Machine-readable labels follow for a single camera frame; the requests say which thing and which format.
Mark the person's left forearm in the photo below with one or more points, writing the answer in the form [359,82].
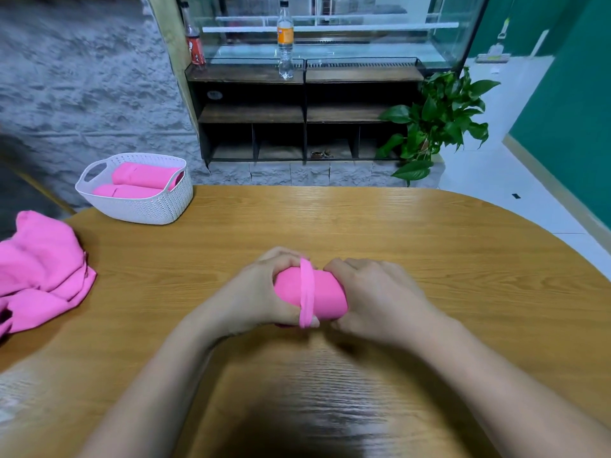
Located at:
[158,400]

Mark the person's right hand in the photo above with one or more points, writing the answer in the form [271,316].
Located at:
[387,300]

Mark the pink towel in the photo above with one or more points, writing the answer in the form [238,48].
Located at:
[124,191]
[320,291]
[148,174]

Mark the white woven plastic basket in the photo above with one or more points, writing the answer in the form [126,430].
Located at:
[134,210]

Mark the glass display case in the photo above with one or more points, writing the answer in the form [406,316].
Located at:
[334,28]

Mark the red label cola bottle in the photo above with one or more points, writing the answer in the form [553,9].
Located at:
[196,47]

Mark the clear bottle with orange label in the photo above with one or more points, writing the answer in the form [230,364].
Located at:
[285,38]

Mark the person's right forearm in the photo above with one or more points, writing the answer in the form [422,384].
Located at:
[515,396]

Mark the green potted plant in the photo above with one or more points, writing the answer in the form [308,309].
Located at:
[434,119]

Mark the dark wooden shelf cabinet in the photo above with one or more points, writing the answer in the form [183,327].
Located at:
[253,114]

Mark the person's left hand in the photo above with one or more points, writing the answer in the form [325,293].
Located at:
[253,295]

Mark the pile of pink cloths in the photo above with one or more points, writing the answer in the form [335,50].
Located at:
[38,272]

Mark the white mop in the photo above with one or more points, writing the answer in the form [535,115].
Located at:
[493,56]

